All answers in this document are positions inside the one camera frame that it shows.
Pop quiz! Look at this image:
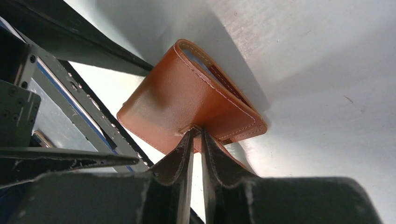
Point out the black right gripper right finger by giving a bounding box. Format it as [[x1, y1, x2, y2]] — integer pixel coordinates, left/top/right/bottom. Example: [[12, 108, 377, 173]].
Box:
[[201, 131, 381, 224]]

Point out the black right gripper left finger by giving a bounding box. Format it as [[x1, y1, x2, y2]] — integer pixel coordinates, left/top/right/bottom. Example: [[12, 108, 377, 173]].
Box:
[[10, 130, 195, 224]]

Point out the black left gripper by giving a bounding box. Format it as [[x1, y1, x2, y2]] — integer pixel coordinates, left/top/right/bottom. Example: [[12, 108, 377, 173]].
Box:
[[0, 0, 153, 189]]

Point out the brown leather card holder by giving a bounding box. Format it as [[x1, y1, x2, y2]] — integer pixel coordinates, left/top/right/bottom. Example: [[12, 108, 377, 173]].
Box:
[[117, 39, 268, 154]]

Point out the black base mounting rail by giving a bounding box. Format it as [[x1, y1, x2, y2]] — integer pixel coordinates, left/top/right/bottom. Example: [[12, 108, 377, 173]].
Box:
[[29, 48, 153, 173]]

